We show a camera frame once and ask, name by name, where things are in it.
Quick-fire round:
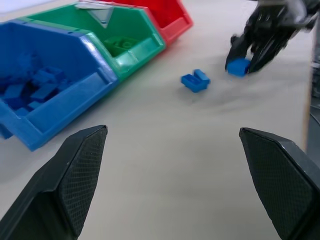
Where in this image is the green toy block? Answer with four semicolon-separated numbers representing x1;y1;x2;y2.
103;36;139;57

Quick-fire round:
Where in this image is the blue plastic bin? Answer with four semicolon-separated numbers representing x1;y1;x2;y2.
0;19;120;152

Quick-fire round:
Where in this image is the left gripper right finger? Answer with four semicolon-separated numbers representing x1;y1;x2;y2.
239;127;320;240

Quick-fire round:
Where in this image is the small blue toy block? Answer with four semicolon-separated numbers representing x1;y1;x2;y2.
192;68;210;82

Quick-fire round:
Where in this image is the silver robot torso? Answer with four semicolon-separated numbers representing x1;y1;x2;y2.
305;27;320;153

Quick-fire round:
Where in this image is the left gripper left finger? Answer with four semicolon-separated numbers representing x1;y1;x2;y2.
0;124;109;240

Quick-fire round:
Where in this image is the green plastic bin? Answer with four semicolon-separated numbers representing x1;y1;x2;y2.
24;4;167;83

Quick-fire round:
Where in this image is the red plastic bin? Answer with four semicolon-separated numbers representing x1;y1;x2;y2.
109;0;195;46

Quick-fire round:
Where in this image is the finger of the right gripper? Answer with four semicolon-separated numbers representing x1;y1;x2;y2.
246;26;294;74
224;24;259;70

